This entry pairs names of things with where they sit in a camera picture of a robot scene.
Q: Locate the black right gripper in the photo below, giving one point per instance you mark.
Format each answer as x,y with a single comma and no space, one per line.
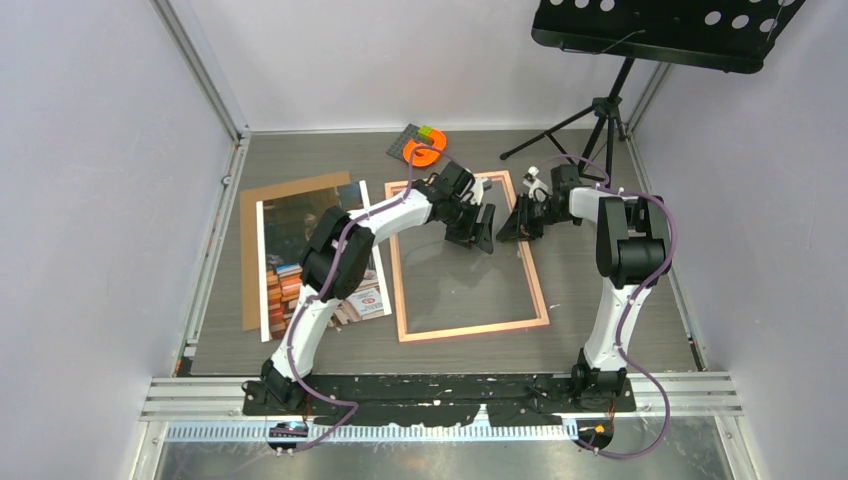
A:
510,231

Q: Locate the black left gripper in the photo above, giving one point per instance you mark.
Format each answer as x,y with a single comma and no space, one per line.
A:
469,234

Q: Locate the pink wooden picture frame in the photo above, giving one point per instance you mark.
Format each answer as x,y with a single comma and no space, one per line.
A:
470,331

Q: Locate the cat and books photo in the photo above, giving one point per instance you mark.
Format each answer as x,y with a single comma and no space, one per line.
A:
285,222

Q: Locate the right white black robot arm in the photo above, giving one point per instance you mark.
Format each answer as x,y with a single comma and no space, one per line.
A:
633,248

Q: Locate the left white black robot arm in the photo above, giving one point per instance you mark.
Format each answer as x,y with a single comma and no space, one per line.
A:
336,257

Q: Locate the green toy brick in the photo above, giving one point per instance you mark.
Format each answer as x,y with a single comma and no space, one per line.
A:
424,134

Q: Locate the grey building plate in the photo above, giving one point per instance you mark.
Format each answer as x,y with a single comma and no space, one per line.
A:
409,135

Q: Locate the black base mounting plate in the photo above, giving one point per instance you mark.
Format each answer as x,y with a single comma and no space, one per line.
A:
431,400

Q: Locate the brown cardboard backing board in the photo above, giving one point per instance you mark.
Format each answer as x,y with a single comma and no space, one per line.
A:
248,228

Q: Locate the black music stand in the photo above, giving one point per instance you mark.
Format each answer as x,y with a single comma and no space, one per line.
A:
726,36

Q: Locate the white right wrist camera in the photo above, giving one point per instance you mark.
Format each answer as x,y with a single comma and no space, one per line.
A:
537,189

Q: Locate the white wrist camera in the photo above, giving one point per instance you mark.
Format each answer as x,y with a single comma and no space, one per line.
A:
537,189
476,192

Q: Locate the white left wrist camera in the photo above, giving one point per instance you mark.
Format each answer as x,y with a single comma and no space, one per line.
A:
476,192

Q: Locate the aluminium rail front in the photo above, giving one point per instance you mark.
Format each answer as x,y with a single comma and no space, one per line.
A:
210,408

